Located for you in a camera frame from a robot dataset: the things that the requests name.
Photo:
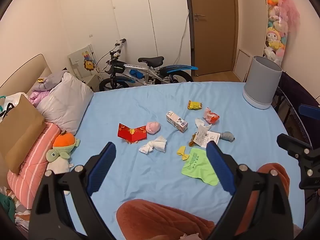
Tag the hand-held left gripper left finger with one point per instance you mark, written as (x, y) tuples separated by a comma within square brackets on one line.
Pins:
[(101, 170)]

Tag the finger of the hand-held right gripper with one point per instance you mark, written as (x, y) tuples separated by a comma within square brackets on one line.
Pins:
[(309, 112), (293, 145)]

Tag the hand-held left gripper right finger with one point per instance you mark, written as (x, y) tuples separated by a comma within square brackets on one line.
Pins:
[(221, 167)]

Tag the red and gold envelope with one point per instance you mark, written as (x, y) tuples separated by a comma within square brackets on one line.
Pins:
[(131, 132)]

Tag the grey round waste bin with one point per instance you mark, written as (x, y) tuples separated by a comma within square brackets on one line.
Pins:
[(261, 85)]

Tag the white knotted tissue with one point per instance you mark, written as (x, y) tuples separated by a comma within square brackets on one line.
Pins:
[(156, 145)]

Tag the white milk carton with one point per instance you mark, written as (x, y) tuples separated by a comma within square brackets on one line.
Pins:
[(176, 121)]

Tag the pink round bun toy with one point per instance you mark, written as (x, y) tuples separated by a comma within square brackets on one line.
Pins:
[(153, 127)]

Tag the green square cloth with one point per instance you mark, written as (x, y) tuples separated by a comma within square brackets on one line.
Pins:
[(198, 166)]

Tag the person's right leg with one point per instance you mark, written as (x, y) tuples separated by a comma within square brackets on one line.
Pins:
[(277, 173)]

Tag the person's leg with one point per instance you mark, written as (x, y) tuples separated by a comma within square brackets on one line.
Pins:
[(162, 220), (277, 173)]

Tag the white paper tag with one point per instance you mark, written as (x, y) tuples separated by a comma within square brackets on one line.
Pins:
[(206, 136)]

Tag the brown wooden pendant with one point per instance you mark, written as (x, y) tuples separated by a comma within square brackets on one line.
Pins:
[(195, 142)]

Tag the yellow plastic bow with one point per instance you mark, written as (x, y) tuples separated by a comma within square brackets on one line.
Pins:
[(182, 153)]

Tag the turtle plush with orange shell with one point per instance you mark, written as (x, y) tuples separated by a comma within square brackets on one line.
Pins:
[(62, 150)]

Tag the crumpled white tissue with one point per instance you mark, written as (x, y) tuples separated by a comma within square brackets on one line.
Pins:
[(200, 123)]

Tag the blue bed sheet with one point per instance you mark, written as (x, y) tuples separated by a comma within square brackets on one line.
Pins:
[(150, 180)]

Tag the orange and white wrapper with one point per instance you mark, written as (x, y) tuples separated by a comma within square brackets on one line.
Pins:
[(210, 115)]

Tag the pink striped pillow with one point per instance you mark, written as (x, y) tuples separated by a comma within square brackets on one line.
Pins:
[(35, 162)]

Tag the yellow snack packet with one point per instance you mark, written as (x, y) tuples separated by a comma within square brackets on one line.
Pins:
[(194, 105)]

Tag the pale grey pillow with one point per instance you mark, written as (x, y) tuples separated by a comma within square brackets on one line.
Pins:
[(65, 102)]

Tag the person's left leg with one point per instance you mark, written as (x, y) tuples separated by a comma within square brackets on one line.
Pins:
[(162, 220)]

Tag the white nightstand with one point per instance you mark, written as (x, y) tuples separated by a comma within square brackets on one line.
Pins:
[(92, 82)]

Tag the brown cardboard piece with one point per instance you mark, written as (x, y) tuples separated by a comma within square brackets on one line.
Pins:
[(20, 135)]

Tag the hanging bag of plush toys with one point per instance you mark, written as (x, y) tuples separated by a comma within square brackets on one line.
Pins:
[(273, 30)]

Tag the pink garment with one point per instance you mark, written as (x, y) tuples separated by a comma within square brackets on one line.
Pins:
[(37, 97)]

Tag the green cloth heap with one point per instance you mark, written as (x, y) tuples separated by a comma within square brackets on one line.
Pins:
[(6, 203)]

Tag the pink tulle fabric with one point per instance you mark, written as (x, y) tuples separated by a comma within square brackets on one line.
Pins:
[(291, 12)]

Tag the purple blanket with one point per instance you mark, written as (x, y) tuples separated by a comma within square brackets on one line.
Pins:
[(53, 80)]

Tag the silver and blue bicycle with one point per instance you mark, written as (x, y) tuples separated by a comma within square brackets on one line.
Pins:
[(140, 72)]

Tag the lion picture canvas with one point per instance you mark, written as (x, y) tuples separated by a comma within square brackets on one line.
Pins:
[(81, 60)]

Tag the white plastic bag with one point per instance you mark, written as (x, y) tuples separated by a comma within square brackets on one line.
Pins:
[(11, 100)]

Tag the brown wooden door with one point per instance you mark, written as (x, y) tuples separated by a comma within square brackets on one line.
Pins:
[(215, 30)]

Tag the beige headboard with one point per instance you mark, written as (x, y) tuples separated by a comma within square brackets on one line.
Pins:
[(22, 72)]

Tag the white built-in wardrobe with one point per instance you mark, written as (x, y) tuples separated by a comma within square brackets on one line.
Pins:
[(135, 17)]

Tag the white wall panel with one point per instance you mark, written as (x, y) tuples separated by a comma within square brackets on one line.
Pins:
[(242, 63)]

